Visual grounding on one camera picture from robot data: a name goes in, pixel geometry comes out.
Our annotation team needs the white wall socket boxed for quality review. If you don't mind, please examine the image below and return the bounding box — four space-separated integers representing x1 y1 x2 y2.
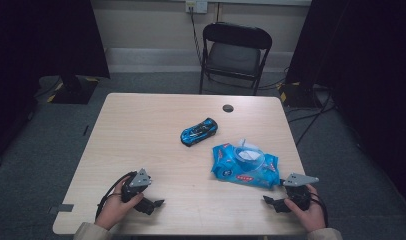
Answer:
185 0 209 14

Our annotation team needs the grey tape strip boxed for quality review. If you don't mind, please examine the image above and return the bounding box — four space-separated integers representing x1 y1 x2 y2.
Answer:
47 203 75 215

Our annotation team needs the blue toy car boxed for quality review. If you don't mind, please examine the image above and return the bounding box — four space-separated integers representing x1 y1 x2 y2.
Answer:
180 117 219 148

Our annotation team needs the left hand-held gripper cable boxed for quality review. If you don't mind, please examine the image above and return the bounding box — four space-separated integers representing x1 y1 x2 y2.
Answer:
95 170 139 219

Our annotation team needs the black stand base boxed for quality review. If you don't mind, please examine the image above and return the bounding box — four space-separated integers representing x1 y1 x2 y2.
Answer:
278 81 324 109
50 74 100 105

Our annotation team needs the hand-held gripper cable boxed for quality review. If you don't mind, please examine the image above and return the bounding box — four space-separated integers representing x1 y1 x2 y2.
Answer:
95 170 139 219
309 191 329 228

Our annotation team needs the black folding chair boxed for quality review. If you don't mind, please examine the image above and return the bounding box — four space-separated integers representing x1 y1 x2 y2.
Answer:
199 21 274 97

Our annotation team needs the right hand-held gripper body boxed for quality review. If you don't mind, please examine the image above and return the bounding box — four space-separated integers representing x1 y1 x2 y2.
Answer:
281 172 320 212

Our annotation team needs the person's left hand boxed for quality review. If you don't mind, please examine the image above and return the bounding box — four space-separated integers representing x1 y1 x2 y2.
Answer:
94 176 145 231

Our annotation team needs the blue wet wipes pack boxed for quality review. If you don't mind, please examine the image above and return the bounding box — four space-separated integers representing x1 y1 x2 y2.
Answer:
210 138 281 190

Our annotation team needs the black curtain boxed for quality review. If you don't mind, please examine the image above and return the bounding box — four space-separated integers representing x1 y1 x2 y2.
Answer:
0 0 111 168
285 0 406 211

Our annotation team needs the black floor cable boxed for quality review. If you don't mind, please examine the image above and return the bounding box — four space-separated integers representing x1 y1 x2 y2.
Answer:
287 89 337 148

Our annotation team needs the person's right hand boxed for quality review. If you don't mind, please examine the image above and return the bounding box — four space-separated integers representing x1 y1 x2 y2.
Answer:
284 184 327 233

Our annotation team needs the black wall socket cable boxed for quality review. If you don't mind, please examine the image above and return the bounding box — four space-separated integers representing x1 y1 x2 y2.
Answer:
189 6 205 66

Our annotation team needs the right hand-held gripper cable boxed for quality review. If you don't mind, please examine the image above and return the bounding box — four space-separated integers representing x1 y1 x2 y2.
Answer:
309 191 329 228

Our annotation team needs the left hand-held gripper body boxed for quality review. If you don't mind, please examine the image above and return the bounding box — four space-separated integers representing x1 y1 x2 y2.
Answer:
120 168 155 216

